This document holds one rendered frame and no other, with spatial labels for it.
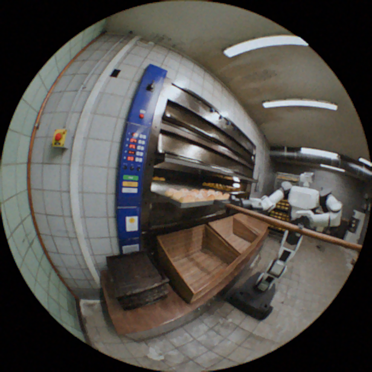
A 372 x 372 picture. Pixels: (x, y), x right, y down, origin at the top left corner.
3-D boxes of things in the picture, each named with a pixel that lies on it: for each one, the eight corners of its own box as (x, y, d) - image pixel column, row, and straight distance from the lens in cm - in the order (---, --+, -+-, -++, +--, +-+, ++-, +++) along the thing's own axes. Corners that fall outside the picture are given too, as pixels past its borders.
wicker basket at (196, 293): (154, 260, 105) (154, 235, 87) (200, 244, 133) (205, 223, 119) (189, 305, 84) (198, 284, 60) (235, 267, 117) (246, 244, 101)
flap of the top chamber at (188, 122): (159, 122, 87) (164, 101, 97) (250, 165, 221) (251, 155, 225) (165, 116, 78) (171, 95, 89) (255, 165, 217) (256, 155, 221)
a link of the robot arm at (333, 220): (313, 232, 82) (339, 231, 81) (313, 216, 76) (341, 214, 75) (316, 222, 90) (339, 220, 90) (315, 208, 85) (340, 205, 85)
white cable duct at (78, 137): (98, 286, 128) (136, 35, 146) (103, 285, 127) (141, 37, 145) (99, 287, 127) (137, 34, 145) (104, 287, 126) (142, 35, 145)
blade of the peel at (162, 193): (232, 201, 96) (233, 197, 96) (180, 208, 53) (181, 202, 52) (202, 191, 115) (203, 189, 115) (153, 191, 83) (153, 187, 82)
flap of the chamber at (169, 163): (164, 161, 60) (152, 166, 78) (258, 183, 212) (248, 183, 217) (165, 157, 61) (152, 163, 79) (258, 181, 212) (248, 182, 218)
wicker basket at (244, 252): (202, 243, 136) (206, 222, 123) (227, 231, 178) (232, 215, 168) (236, 266, 118) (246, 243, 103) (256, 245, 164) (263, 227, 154)
